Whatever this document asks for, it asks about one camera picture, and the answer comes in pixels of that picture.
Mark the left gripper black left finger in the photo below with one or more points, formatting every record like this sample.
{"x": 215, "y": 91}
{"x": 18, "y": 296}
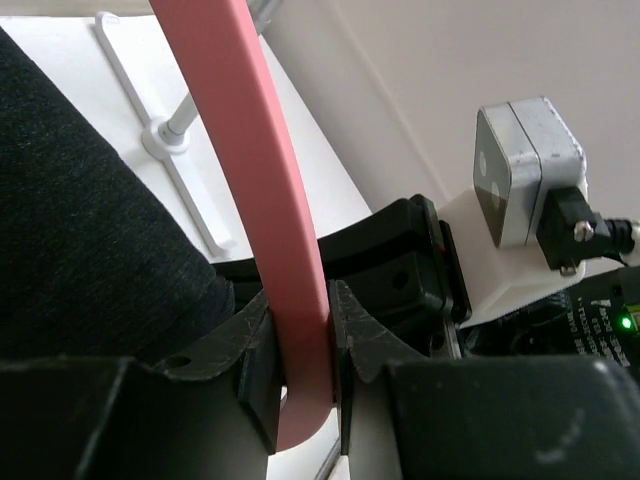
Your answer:
{"x": 210, "y": 412}

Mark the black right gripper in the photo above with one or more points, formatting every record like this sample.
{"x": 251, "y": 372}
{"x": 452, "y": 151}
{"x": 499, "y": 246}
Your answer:
{"x": 413, "y": 283}

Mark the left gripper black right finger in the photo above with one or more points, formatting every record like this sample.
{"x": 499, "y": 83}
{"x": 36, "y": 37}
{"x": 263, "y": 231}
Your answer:
{"x": 406, "y": 416}

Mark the black trousers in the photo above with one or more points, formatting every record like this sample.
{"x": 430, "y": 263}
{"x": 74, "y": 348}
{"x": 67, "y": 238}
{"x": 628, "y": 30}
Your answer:
{"x": 92, "y": 264}

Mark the pink hanger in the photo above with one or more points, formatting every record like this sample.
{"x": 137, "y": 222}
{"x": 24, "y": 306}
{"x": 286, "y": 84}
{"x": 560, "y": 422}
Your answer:
{"x": 221, "y": 59}

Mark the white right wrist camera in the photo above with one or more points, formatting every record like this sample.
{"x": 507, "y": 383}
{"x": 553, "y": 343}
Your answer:
{"x": 523, "y": 149}

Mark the white rack base bracket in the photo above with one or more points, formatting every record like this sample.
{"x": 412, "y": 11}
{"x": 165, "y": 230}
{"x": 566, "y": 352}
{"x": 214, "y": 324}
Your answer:
{"x": 125, "y": 57}

